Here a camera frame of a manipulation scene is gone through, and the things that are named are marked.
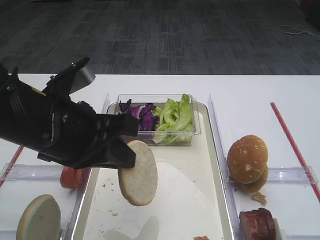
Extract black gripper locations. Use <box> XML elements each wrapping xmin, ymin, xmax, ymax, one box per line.
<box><xmin>37</xmin><ymin>99</ymin><xmax>140</xmax><ymax>169</ymax></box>

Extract white bun bottom half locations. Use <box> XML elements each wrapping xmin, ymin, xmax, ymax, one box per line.
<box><xmin>117</xmin><ymin>140</ymin><xmax>158</xmax><ymax>207</ymax></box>

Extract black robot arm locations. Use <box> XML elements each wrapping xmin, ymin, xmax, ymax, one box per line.
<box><xmin>0</xmin><ymin>66</ymin><xmax>139</xmax><ymax>169</ymax></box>

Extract rear tomato slice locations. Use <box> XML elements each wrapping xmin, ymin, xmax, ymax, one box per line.
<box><xmin>74</xmin><ymin>169</ymin><xmax>85</xmax><ymax>188</ymax></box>

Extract tomato slice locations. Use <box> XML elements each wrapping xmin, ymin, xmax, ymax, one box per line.
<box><xmin>60</xmin><ymin>166</ymin><xmax>76</xmax><ymax>189</ymax></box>
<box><xmin>74</xmin><ymin>169</ymin><xmax>85</xmax><ymax>188</ymax></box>

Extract front tomato slice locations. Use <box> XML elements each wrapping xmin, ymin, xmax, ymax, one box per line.
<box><xmin>60</xmin><ymin>166</ymin><xmax>76</xmax><ymax>189</ymax></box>

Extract green lettuce leaves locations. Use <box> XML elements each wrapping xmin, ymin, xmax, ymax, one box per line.
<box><xmin>152</xmin><ymin>93</ymin><xmax>194</xmax><ymax>146</ymax></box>

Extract red meat patty slices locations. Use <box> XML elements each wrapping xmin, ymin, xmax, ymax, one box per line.
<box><xmin>239</xmin><ymin>207</ymin><xmax>276</xmax><ymax>240</ymax></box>

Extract purple cabbage leaves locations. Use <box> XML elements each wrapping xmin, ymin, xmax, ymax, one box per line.
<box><xmin>118</xmin><ymin>99</ymin><xmax>159</xmax><ymax>131</ymax></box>

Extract clear plastic salad container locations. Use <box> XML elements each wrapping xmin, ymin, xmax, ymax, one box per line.
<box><xmin>106</xmin><ymin>93</ymin><xmax>201</xmax><ymax>146</ymax></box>

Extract left red tape strip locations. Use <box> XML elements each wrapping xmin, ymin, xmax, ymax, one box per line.
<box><xmin>0</xmin><ymin>146</ymin><xmax>24</xmax><ymax>187</ymax></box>

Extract red tape strip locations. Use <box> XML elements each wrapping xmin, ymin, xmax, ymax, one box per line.
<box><xmin>270</xmin><ymin>102</ymin><xmax>320</xmax><ymax>201</ymax></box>
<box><xmin>0</xmin><ymin>146</ymin><xmax>24</xmax><ymax>187</ymax></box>

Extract white metal tray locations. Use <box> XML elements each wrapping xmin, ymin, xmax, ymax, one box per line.
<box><xmin>73</xmin><ymin>103</ymin><xmax>233</xmax><ymax>240</ymax></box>

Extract left long clear divider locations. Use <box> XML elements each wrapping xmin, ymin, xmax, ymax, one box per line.
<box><xmin>59</xmin><ymin>92</ymin><xmax>111</xmax><ymax>240</ymax></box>

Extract long clear divider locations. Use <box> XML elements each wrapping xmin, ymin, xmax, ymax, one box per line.
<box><xmin>207</xmin><ymin>94</ymin><xmax>243</xmax><ymax>240</ymax></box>
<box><xmin>59</xmin><ymin>92</ymin><xmax>111</xmax><ymax>240</ymax></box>

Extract left upper clear crossbar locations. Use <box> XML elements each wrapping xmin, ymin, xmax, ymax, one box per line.
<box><xmin>0</xmin><ymin>163</ymin><xmax>63</xmax><ymax>181</ymax></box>

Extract clear crossbar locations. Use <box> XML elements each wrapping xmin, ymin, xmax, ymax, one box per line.
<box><xmin>267</xmin><ymin>166</ymin><xmax>319</xmax><ymax>185</ymax></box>
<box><xmin>0</xmin><ymin>163</ymin><xmax>63</xmax><ymax>181</ymax></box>

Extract right long clear divider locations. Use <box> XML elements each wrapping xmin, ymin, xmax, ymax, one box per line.
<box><xmin>207</xmin><ymin>94</ymin><xmax>243</xmax><ymax>240</ymax></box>

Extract left bun half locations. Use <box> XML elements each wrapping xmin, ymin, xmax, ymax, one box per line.
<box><xmin>15</xmin><ymin>194</ymin><xmax>61</xmax><ymax>240</ymax></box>

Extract orange food scrap on tray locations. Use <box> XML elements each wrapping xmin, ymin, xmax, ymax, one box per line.
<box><xmin>193</xmin><ymin>235</ymin><xmax>210</xmax><ymax>240</ymax></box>

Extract sesame bun top front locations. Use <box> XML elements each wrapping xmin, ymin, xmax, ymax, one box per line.
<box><xmin>226</xmin><ymin>134</ymin><xmax>269</xmax><ymax>185</ymax></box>

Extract sesame bun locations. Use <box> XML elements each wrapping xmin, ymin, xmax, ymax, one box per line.
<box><xmin>233</xmin><ymin>167</ymin><xmax>269</xmax><ymax>194</ymax></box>
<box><xmin>226</xmin><ymin>134</ymin><xmax>269</xmax><ymax>185</ymax></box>

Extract sesame bun top rear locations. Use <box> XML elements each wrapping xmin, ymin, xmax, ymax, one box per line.
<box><xmin>233</xmin><ymin>167</ymin><xmax>269</xmax><ymax>194</ymax></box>

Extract brown food crumb clump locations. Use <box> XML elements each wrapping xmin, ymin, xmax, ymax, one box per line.
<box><xmin>251</xmin><ymin>192</ymin><xmax>267</xmax><ymax>206</ymax></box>

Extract right upper clear crossbar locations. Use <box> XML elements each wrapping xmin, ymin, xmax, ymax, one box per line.
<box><xmin>267</xmin><ymin>166</ymin><xmax>319</xmax><ymax>185</ymax></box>

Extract right red tape strip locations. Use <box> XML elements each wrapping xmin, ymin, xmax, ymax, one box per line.
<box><xmin>270</xmin><ymin>102</ymin><xmax>320</xmax><ymax>201</ymax></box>

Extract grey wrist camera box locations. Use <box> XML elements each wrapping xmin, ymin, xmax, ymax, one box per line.
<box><xmin>46</xmin><ymin>56</ymin><xmax>96</xmax><ymax>96</ymax></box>

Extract white cable on floor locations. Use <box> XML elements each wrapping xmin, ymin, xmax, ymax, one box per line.
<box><xmin>278</xmin><ymin>24</ymin><xmax>320</xmax><ymax>40</ymax></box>

